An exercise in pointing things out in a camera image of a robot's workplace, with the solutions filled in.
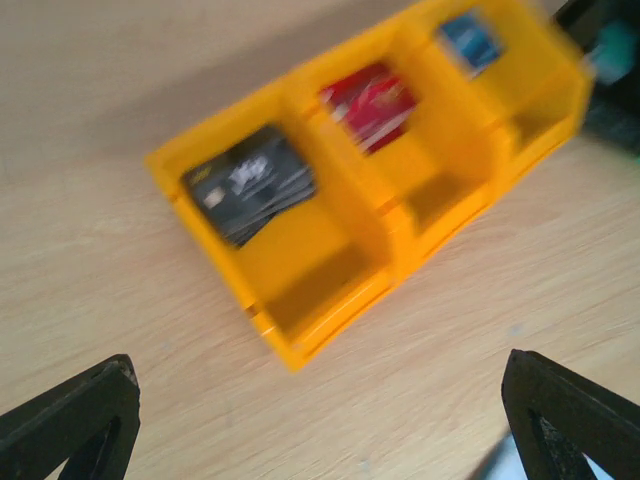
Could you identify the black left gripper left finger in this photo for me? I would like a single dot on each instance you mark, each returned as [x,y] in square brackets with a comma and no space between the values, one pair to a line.
[87,426]

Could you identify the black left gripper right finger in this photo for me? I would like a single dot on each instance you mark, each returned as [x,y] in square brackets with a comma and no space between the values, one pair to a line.
[560,420]

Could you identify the blue card holder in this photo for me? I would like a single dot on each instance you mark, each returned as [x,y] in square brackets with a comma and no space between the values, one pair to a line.
[505,460]

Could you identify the black card stack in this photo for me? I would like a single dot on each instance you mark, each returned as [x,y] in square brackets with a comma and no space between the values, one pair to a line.
[241,189]

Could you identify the red card stack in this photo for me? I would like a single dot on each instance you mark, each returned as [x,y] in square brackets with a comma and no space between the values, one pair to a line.
[373,103]

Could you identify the teal card stack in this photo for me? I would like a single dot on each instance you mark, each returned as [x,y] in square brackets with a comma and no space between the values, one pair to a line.
[614,53]

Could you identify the blue card stack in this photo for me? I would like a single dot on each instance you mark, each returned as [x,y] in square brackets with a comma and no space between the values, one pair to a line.
[472,40]

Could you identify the yellow bin left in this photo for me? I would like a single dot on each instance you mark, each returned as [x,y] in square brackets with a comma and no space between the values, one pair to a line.
[312,270]

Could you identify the black plastic bin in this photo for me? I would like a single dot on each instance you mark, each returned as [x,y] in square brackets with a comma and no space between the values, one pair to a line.
[613,111]

